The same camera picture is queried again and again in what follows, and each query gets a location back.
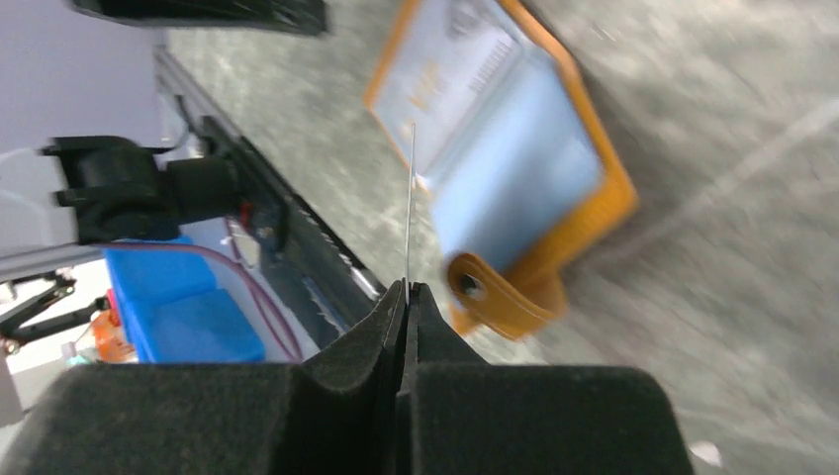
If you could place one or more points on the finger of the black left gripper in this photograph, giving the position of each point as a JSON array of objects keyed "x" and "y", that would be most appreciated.
[{"x": 307, "y": 18}]

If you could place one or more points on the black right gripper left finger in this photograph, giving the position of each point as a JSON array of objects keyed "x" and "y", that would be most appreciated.
[{"x": 332, "y": 414}]

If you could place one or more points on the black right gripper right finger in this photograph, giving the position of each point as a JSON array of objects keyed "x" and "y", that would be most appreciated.
[{"x": 458, "y": 414}]

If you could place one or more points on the orange leather card holder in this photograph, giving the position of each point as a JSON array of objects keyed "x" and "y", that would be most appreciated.
[{"x": 528, "y": 185}]

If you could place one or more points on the black VIP card top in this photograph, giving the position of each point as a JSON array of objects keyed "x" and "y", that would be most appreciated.
[{"x": 407, "y": 283}]

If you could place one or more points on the silver VIP card top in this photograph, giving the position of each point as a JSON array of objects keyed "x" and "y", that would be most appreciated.
[{"x": 439, "y": 59}]

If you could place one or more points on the blue plastic bin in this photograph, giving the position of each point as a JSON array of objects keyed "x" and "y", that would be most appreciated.
[{"x": 173, "y": 310}]

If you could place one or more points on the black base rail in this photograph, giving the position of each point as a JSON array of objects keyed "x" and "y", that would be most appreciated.
[{"x": 325, "y": 288}]

